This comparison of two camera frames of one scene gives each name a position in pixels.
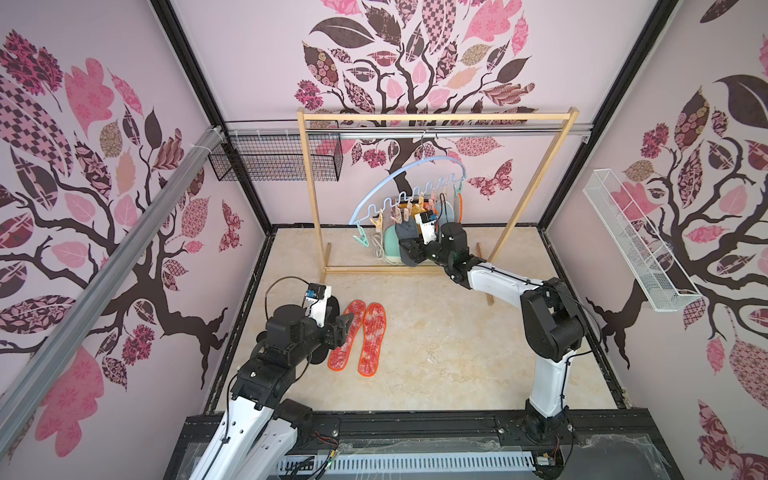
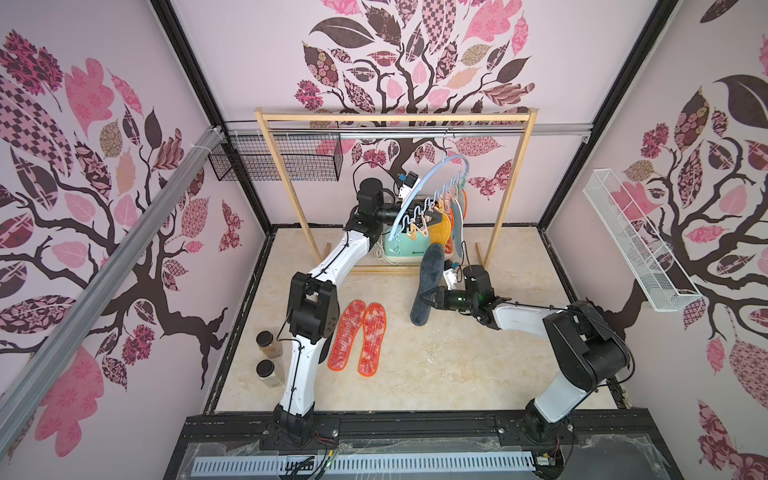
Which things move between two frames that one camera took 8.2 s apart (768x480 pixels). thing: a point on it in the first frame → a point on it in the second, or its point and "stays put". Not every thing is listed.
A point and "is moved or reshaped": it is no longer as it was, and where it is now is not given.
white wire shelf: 647,263 stays put
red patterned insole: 374,326 stays put
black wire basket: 275,158 stays put
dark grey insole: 407,229 → 431,277
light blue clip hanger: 430,169 is moved or reshaped
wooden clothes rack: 573,112 → 406,114
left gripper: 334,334 → 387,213
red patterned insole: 339,357 stays put
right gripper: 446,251 → 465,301
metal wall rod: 407,131 stays put
